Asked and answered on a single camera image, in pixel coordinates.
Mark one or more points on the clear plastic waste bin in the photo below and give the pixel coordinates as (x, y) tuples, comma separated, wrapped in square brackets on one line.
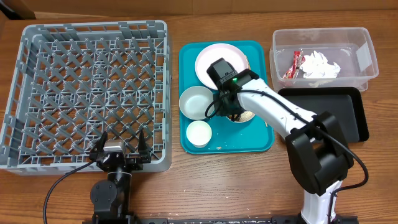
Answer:
[(351, 48)]

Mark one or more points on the small white cup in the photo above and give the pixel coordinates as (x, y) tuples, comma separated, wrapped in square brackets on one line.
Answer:
[(199, 133)]

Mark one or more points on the grey round bowl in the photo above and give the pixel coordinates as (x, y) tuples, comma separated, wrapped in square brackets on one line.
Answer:
[(194, 101)]

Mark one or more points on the black rectangular tray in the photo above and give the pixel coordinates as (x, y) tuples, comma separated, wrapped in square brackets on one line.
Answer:
[(345, 103)]

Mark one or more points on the white paper napkin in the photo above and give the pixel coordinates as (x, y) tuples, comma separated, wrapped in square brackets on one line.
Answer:
[(316, 66)]

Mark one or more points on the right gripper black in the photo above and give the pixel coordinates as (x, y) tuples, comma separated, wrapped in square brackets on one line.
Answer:
[(230, 110)]

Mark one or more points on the pink bowl with food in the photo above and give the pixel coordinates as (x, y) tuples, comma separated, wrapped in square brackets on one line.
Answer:
[(242, 118)]

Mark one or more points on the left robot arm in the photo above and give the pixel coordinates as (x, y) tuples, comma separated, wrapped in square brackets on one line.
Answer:
[(110, 197)]

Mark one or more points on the wooden chopstick outer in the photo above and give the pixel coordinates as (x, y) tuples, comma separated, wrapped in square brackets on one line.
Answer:
[(265, 124)]

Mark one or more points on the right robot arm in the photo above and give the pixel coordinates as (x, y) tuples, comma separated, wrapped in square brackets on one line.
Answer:
[(319, 156)]

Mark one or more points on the red snack wrapper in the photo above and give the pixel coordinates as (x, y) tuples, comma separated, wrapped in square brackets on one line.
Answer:
[(293, 71)]

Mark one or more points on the teal plastic serving tray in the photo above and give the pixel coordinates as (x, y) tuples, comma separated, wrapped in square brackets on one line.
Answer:
[(227, 136)]

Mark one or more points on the grey plastic dish rack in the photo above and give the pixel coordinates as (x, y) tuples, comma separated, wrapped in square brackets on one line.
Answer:
[(74, 82)]

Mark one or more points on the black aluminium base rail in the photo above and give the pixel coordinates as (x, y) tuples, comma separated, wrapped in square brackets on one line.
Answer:
[(274, 220)]

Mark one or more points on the large white round plate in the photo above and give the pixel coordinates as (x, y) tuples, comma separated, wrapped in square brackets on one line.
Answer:
[(214, 52)]

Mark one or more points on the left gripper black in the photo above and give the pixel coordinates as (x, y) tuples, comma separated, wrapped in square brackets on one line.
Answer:
[(137, 164)]

